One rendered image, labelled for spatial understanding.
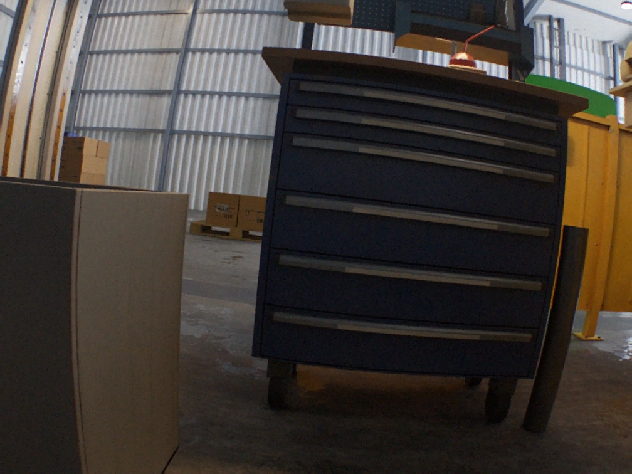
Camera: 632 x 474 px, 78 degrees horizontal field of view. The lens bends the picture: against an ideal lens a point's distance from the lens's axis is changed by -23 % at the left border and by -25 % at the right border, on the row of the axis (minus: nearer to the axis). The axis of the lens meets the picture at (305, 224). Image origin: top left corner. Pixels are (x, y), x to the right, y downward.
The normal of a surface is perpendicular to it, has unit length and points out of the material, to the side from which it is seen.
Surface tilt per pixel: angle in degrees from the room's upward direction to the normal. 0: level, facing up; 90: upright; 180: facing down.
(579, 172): 90
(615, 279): 90
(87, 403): 90
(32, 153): 90
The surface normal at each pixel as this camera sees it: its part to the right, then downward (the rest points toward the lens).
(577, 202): -0.04, 0.04
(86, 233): 0.99, 0.11
